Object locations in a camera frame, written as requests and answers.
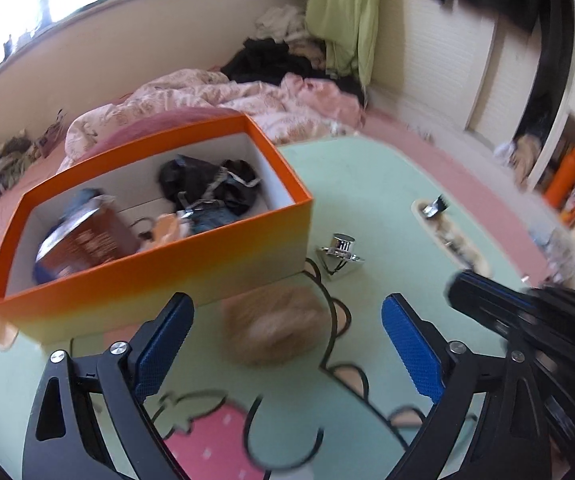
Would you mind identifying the orange cardboard box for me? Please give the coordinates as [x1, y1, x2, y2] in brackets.
[0, 115, 313, 344]

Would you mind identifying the orange bottle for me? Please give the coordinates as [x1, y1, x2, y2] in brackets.
[543, 146, 575, 209]

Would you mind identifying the brown fluffy fur ball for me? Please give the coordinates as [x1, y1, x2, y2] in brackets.
[222, 285, 331, 366]

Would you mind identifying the black binder clip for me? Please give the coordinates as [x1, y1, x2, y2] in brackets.
[422, 195, 449, 219]

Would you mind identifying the beige cartoon figure toy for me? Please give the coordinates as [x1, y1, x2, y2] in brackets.
[140, 214, 191, 250]

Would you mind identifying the dark red cushion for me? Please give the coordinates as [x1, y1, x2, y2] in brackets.
[82, 106, 240, 159]

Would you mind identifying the silver metal desk bell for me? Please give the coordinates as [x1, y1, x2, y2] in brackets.
[316, 233, 365, 280]

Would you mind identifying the brown card box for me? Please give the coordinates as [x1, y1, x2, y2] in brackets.
[33, 194, 141, 284]

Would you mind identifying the pink blanket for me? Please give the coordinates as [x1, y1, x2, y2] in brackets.
[62, 68, 365, 168]

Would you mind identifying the green curtain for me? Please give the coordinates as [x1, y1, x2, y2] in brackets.
[306, 0, 380, 88]

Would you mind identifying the black clothes pile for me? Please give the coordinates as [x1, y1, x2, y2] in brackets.
[220, 38, 365, 107]

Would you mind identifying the black shiny cloth bundle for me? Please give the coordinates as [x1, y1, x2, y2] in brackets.
[158, 155, 262, 217]

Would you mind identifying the white clothes pile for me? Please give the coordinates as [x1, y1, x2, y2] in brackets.
[253, 4, 325, 63]

